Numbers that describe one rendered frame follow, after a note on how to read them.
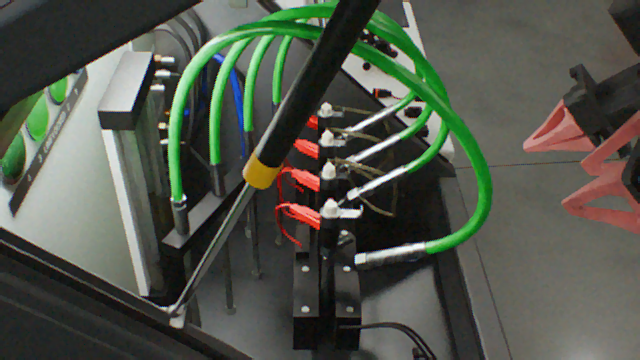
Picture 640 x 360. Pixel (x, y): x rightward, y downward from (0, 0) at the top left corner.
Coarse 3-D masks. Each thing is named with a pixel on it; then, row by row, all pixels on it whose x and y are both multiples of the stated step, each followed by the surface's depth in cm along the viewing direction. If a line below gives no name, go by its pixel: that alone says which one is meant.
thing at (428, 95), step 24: (264, 24) 60; (288, 24) 60; (216, 48) 64; (360, 48) 58; (192, 72) 67; (408, 72) 58; (432, 96) 58; (456, 120) 59; (480, 168) 61; (480, 192) 63; (480, 216) 64; (456, 240) 67
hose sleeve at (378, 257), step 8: (392, 248) 73; (400, 248) 72; (408, 248) 71; (416, 248) 70; (424, 248) 70; (368, 256) 74; (376, 256) 74; (384, 256) 73; (392, 256) 72; (400, 256) 72; (408, 256) 71; (416, 256) 71; (424, 256) 70; (368, 264) 74; (376, 264) 74; (384, 264) 73
